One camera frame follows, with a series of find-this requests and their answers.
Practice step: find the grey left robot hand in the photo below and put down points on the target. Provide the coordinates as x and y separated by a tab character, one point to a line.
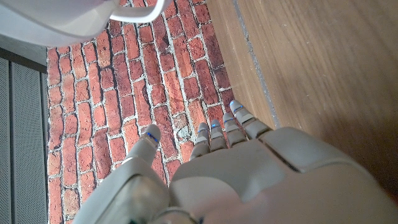
248	180

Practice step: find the white grey collapsible bucket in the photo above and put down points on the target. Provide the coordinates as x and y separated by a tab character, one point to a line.
56	18

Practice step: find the red brick printed backdrop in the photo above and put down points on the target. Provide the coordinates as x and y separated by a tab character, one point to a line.
130	87

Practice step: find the dark grey perforated panel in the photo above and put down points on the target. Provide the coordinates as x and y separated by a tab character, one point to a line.
21	140

